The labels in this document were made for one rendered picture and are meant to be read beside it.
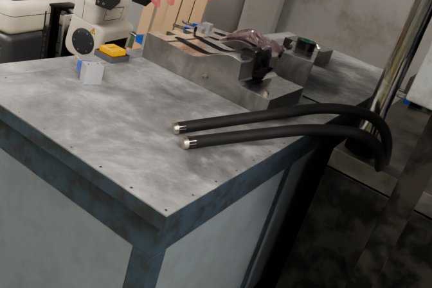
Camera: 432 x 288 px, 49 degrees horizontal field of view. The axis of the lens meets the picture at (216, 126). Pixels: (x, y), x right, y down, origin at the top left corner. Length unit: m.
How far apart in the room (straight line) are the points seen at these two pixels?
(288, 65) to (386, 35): 2.53
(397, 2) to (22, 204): 3.57
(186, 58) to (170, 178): 0.64
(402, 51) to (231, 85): 0.50
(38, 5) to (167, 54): 0.66
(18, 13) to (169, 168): 1.12
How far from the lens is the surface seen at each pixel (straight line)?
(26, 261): 1.31
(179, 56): 1.56
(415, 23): 1.38
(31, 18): 2.02
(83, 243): 1.11
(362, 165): 1.43
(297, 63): 1.81
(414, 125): 1.85
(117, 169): 0.97
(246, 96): 1.44
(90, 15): 1.91
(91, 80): 1.34
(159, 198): 0.91
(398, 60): 1.39
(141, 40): 1.75
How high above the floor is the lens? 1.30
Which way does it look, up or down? 23 degrees down
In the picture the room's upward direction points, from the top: 17 degrees clockwise
